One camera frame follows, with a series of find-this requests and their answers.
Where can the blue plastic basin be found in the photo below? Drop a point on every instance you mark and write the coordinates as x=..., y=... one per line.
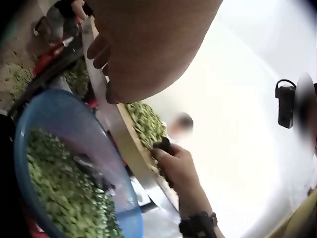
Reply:
x=74, y=116

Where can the round wooden cutting board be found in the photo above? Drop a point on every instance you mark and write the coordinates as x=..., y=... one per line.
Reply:
x=131, y=143

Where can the chopped green vegetables in basin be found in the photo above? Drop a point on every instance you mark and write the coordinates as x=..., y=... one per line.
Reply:
x=66, y=195

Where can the person's right hand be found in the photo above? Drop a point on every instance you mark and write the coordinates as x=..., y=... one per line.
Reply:
x=182, y=171

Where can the person's left hand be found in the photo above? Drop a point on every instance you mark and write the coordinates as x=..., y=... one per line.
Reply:
x=153, y=49

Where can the person's right fingers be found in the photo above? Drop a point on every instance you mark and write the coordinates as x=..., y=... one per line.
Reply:
x=159, y=158

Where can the person's left fingers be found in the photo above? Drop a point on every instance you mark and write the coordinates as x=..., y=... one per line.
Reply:
x=97, y=53

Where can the person's left thumb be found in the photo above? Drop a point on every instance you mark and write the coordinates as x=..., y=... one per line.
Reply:
x=118, y=95

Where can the pile of green vegetables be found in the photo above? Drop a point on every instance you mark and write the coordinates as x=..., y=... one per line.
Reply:
x=78, y=78

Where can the chopped green vegetables on board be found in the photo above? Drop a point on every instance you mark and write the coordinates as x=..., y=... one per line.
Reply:
x=146, y=121

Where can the red and black frame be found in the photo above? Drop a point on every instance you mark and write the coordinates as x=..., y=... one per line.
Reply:
x=53, y=55

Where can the black wrist band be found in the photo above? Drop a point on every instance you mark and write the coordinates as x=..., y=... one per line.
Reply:
x=195, y=224

